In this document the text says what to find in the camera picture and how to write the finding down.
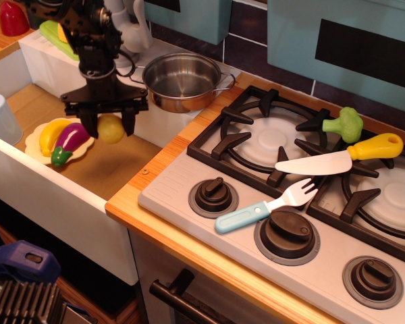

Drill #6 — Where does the yellow toy banana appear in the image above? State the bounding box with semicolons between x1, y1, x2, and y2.
38;119;72;157

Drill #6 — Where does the purple toy eggplant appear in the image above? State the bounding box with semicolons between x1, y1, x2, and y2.
51;123;90;167

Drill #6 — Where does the blue-handled toy fork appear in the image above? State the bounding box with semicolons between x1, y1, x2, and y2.
215;178;318;234

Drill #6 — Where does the grey toy stove top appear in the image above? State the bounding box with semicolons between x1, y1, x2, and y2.
137;85;405;324

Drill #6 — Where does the cream flower-shaped plate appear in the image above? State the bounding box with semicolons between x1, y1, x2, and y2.
24;118;94;165

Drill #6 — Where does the black left burner grate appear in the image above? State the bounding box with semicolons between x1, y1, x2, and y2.
186;85;381;200

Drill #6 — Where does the teal left wall cabinet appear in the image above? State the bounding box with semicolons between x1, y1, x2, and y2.
144;1;232;45

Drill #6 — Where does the black burner grate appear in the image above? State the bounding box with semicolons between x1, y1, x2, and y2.
306;166;405;262
186;85;381;200

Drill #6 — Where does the black right stove knob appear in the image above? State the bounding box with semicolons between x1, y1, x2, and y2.
342;256;404;310

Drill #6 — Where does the stainless steel pot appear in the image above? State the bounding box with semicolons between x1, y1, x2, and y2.
135;53;236;113

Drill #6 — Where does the red plastic cup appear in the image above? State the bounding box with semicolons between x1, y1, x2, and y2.
0;1;30;36

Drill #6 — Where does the black oven door handle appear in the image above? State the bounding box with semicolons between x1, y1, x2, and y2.
149;269;221;324

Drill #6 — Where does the black ribbed heat sink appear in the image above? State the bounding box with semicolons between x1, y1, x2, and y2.
0;281;66;323

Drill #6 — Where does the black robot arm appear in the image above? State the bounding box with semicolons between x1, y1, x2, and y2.
24;1;148;138

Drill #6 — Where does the blue clamp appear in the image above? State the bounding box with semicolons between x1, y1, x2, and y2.
0;240;61;284

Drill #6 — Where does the yellow-handled toy knife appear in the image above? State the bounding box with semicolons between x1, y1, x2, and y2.
275;133;404;176

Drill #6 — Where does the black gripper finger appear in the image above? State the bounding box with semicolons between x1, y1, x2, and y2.
78;111;99;138
121;107;136;136

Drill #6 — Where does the teal wall cabinet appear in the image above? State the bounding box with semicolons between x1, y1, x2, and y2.
144;1;232;45
267;1;405;111

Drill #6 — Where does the light blue plastic cup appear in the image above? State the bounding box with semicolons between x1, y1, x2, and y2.
0;94;23;145

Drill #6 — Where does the black stove knob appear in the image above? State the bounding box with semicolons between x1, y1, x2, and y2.
342;256;404;310
254;211;321;266
188;177;239;219

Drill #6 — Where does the black middle stove knob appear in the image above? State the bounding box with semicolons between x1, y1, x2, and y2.
254;211;321;266

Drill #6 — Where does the yellow toy potato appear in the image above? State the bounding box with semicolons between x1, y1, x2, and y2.
97;113;125;144

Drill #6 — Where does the green toy broccoli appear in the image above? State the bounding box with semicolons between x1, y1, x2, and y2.
322;107;364;144

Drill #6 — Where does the black left stove knob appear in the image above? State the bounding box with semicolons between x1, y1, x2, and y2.
188;177;239;219

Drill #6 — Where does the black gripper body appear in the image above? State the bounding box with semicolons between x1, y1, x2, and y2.
60;67;149;115

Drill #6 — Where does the white toy sink basin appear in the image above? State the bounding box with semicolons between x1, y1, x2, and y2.
0;31;195;285

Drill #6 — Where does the grey toy faucet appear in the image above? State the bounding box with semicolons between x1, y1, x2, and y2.
104;0;153;68

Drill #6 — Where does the yellow toy corn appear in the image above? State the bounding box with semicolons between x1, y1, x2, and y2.
57;24;68;43

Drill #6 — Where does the teal right wall cabinet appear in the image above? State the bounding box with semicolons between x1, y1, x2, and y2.
267;1;405;111

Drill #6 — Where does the green cutting board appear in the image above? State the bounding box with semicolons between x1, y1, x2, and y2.
39;20;79;61

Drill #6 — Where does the black right burner grate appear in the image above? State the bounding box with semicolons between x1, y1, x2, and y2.
306;166;405;262

